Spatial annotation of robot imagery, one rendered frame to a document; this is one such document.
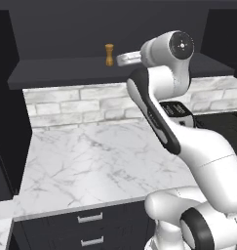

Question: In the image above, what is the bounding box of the brown wooden shaker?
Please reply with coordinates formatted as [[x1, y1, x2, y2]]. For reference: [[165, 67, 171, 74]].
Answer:
[[104, 43, 115, 67]]

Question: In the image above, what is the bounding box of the dark grey open cabinet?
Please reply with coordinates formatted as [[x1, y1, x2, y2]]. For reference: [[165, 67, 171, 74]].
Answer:
[[7, 0, 236, 91]]

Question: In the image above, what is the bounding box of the dark grey cabinet door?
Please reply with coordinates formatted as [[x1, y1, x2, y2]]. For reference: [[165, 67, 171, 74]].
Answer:
[[0, 9, 34, 203], [200, 7, 237, 73]]

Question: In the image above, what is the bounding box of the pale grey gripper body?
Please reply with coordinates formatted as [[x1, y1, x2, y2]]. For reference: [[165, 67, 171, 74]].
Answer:
[[116, 50, 143, 67]]

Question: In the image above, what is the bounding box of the dark drawer front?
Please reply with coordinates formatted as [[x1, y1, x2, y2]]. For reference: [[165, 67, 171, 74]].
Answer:
[[46, 200, 147, 230], [48, 226, 156, 250]]

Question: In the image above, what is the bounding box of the black hob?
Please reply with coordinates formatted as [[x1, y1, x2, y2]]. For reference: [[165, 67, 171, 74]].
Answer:
[[194, 110, 237, 154]]

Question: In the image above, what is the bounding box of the silver drawer handle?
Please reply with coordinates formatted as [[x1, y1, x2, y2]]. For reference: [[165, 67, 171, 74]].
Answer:
[[76, 212, 104, 225], [80, 235, 105, 248]]

